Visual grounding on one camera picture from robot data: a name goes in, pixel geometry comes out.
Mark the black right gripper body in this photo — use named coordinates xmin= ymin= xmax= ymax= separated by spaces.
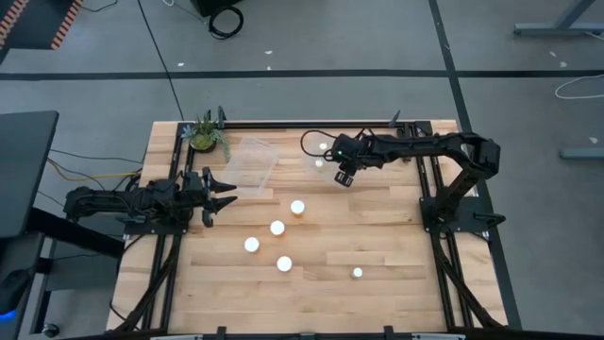
xmin=328 ymin=133 xmax=370 ymax=189

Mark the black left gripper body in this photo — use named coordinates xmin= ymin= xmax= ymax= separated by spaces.
xmin=183 ymin=165 xmax=215 ymax=229

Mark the clear rectangular plastic bin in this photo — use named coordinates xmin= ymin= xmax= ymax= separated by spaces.
xmin=220 ymin=136 xmax=280 ymax=198

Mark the clear rounded plastic bin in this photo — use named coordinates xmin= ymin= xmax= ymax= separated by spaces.
xmin=301 ymin=134 xmax=367 ymax=190

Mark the small potted green plant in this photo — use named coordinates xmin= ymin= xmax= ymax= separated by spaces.
xmin=180 ymin=109 xmax=232 ymax=162

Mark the black desk crossbeam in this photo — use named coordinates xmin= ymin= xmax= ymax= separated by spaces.
xmin=27 ymin=207 xmax=126 ymax=260

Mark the black box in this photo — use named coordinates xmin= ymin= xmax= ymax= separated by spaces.
xmin=191 ymin=0 xmax=244 ymax=18

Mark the dark grey desk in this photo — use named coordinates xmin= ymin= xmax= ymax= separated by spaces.
xmin=0 ymin=110 xmax=60 ymax=240

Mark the black rounded object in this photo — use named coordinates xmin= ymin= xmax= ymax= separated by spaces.
xmin=0 ymin=267 xmax=35 ymax=316

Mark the grey table leg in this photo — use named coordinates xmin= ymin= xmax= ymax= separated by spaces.
xmin=513 ymin=0 xmax=604 ymax=39

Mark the grey table foot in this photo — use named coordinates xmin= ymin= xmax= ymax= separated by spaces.
xmin=560 ymin=147 xmax=604 ymax=161

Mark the black orange-striped platform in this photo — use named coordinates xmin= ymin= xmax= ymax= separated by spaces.
xmin=0 ymin=0 xmax=84 ymax=51

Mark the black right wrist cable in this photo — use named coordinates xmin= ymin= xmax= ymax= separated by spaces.
xmin=300 ymin=128 xmax=341 ymax=158

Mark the black aluminium table frame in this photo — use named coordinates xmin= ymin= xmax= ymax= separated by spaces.
xmin=112 ymin=120 xmax=509 ymax=340

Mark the yellow cable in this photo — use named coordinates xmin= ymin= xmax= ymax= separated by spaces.
xmin=46 ymin=158 xmax=143 ymax=183

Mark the black floor cable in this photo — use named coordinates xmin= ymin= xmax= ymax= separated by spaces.
xmin=49 ymin=148 xmax=143 ymax=165

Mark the long thin black cable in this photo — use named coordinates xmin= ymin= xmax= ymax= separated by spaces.
xmin=136 ymin=0 xmax=185 ymax=122

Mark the coiled black cable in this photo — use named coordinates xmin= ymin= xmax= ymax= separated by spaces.
xmin=208 ymin=5 xmax=245 ymax=41

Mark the white floor cable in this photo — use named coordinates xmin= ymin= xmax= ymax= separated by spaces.
xmin=554 ymin=73 xmax=604 ymax=100

